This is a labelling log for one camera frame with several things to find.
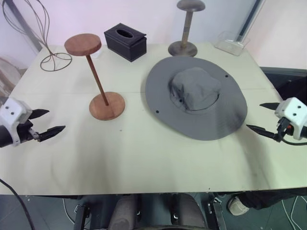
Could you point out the white shoe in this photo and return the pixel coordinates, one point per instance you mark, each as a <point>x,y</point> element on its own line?
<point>237,206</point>

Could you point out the black leather tissue box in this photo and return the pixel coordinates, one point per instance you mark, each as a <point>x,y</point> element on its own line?
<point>124,46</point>

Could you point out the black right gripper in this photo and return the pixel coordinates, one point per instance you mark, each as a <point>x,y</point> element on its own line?
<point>283,127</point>

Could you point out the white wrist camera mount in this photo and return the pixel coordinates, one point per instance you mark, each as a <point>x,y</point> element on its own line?
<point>13,115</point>
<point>293,117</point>

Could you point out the dark rounded grey shape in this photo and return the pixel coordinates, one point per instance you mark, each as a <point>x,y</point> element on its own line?
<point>123,213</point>
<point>185,212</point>

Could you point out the clear plastic tray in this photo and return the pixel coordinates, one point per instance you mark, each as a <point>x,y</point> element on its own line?
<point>231,43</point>

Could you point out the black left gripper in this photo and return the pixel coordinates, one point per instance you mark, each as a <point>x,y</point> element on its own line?
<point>26,133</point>

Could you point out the dark trouser leg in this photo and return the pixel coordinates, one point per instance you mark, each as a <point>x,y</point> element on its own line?
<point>266,198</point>

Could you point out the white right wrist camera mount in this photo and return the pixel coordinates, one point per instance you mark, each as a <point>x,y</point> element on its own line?
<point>293,117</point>

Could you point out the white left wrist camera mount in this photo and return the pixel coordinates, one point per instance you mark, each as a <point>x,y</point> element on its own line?
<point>13,115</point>

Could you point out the red-brown wooden hat stand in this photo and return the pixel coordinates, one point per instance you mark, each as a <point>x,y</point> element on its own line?
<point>82,44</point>

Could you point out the grey wide-brim hat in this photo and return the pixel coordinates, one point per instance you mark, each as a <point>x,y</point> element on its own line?
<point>199,83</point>

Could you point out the dark grey wooden hat stand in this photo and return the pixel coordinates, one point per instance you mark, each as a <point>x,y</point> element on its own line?
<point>184,48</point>

